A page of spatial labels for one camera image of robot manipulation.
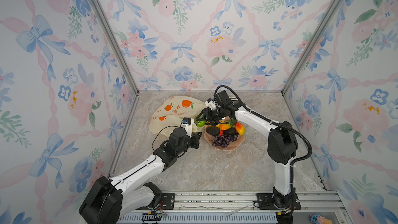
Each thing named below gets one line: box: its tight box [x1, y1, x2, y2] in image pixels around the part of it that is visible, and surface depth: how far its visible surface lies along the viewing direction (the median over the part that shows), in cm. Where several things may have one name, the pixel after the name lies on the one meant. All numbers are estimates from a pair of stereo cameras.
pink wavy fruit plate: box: [204, 124, 246, 151], surface depth 92 cm
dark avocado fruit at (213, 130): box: [205, 126, 220, 136], surface depth 93 cm
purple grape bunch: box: [211, 132, 239, 149], surface depth 90 cm
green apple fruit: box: [195, 120, 207, 128], surface depth 85 cm
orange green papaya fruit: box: [215, 120, 238, 131], surface depth 93 cm
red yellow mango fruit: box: [234, 122, 246, 136], surface depth 92 cm
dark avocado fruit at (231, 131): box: [223, 127, 239, 135], surface depth 94 cm
